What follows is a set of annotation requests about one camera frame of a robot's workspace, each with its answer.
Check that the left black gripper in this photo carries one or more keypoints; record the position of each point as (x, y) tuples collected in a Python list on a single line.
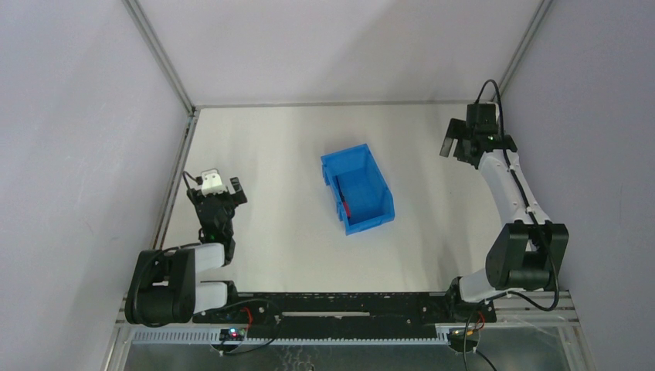
[(217, 199)]

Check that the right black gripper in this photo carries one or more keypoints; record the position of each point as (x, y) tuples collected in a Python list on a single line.
[(465, 145)]

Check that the red handled screwdriver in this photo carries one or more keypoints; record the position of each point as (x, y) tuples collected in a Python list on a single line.
[(345, 204)]

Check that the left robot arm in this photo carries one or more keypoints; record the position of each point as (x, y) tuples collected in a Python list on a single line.
[(165, 287)]

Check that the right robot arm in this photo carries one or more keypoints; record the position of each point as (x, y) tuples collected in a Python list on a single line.
[(527, 254)]

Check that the blue plastic storage bin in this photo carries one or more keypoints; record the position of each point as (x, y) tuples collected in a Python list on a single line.
[(355, 172)]

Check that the left controller board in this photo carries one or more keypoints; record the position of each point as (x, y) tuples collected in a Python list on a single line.
[(232, 335)]

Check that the controller board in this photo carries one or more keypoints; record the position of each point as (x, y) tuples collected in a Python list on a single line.
[(462, 342), (232, 335)]

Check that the right controller board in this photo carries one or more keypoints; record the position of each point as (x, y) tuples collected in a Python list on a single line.
[(462, 342)]

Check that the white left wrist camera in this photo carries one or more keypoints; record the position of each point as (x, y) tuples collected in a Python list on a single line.
[(212, 182)]

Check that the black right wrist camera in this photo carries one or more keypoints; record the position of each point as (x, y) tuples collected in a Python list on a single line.
[(481, 119)]

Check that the aluminium frame front rail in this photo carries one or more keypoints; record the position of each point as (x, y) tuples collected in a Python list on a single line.
[(512, 312)]

